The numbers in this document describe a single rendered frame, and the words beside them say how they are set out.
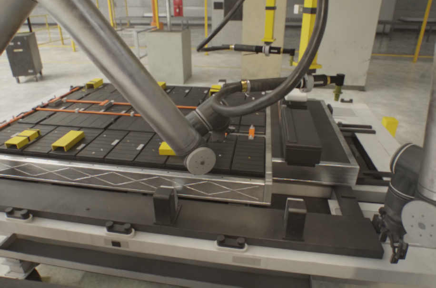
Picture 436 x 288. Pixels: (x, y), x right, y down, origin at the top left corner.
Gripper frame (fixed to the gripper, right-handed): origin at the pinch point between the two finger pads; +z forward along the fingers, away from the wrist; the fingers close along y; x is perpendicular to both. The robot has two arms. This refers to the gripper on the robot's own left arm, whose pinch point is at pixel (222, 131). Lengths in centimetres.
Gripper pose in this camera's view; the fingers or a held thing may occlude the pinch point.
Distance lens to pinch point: 147.7
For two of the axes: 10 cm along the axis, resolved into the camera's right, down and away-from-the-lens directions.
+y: -9.9, -0.6, 1.4
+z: 1.2, 2.8, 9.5
